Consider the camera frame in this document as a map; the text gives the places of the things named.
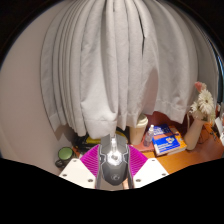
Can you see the black grey gaming mouse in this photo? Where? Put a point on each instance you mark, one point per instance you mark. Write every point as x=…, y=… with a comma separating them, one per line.
x=113, y=160

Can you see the blue paperback book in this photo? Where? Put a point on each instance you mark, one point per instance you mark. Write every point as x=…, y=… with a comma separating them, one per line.
x=166, y=143

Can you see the white curtain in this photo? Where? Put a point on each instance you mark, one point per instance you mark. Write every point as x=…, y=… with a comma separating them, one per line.
x=116, y=66

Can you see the cream ceramic jug vase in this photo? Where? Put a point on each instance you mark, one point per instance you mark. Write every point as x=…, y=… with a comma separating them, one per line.
x=194, y=135

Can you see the clear spray bottle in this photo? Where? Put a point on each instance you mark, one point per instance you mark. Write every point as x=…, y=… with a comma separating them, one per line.
x=148, y=136

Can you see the white flat device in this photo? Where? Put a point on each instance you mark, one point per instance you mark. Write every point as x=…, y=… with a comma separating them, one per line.
x=220, y=126

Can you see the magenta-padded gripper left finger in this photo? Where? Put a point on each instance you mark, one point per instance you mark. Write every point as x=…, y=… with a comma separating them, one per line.
x=90, y=161

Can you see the cream tumbler cup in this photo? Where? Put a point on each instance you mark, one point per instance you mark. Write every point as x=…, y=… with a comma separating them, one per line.
x=137, y=131

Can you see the dark red book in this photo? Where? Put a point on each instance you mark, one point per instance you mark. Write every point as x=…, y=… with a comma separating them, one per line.
x=146, y=149

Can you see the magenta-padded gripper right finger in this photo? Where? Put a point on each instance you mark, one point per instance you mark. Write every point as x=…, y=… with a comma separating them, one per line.
x=137, y=161

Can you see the dark mug green inside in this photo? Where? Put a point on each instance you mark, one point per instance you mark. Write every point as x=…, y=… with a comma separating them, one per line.
x=65, y=156

